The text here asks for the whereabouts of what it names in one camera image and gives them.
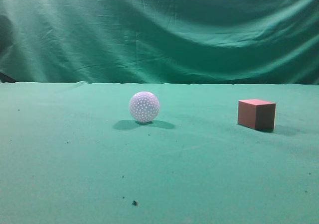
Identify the red cube block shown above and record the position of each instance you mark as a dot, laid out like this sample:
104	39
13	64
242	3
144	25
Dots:
256	114

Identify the white dimpled golf ball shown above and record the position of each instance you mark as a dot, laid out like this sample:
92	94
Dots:
144	106

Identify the green backdrop cloth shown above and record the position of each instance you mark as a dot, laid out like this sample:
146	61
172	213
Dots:
160	41

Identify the green table cloth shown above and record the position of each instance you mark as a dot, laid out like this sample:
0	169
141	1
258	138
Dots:
71	153

